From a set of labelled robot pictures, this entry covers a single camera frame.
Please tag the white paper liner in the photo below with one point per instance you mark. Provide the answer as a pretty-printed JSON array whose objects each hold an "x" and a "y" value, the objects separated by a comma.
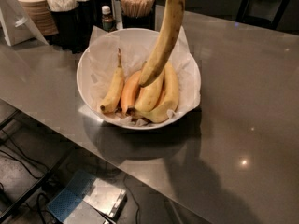
[{"x": 134, "y": 44}]

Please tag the orange-tinted hidden banana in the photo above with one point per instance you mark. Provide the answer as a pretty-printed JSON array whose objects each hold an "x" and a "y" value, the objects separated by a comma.
[{"x": 129, "y": 91}]

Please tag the small brown glass bottle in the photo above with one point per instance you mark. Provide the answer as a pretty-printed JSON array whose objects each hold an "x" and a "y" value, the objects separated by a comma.
[{"x": 107, "y": 18}]

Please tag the long-stemmed yellow banana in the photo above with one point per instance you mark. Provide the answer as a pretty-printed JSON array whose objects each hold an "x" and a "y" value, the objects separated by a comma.
[{"x": 167, "y": 38}]

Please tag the black holder with packets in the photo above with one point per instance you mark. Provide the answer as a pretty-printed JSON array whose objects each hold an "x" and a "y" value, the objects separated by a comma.
[{"x": 74, "y": 20}]

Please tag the black cup of stir sticks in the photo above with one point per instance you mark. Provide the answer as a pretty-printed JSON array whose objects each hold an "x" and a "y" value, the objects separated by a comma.
[{"x": 138, "y": 13}]

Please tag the white bowl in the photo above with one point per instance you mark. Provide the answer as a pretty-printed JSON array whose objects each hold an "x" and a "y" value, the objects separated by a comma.
[{"x": 187, "y": 78}]

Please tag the black metal table leg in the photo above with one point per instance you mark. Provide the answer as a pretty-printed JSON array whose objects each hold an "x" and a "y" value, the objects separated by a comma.
[{"x": 13, "y": 208}]

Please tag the stack of paper cups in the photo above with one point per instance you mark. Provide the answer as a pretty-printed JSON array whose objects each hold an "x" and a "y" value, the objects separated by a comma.
[{"x": 40, "y": 14}]

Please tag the grey metal box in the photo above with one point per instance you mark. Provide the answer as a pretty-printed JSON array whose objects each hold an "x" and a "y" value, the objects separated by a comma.
[{"x": 97, "y": 202}]

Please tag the rightmost yellow banana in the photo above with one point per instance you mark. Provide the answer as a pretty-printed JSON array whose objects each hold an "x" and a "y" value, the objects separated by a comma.
[{"x": 169, "y": 100}]

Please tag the blue perforated foot pedal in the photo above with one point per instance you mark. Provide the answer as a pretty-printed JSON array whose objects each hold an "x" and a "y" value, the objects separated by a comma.
[{"x": 66, "y": 201}]

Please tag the middle yellow banana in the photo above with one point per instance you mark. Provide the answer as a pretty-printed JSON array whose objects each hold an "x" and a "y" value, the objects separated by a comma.
[{"x": 148, "y": 96}]

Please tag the leftmost yellow banana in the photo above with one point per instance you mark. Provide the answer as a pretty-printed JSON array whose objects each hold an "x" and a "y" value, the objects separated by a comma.
[{"x": 111, "y": 100}]

